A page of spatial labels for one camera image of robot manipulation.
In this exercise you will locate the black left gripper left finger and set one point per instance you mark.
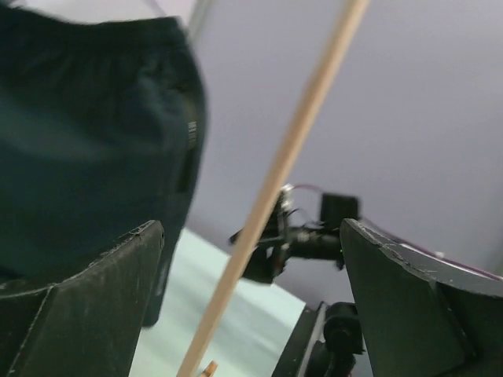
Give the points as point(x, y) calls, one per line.
point(81, 319)

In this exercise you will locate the wooden hanger stand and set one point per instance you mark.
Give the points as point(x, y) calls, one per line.
point(306, 113)

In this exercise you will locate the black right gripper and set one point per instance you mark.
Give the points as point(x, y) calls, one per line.
point(281, 240)

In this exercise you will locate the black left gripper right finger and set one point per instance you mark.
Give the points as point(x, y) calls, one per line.
point(420, 316)

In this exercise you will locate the dark green shorts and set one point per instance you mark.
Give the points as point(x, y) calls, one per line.
point(102, 130)

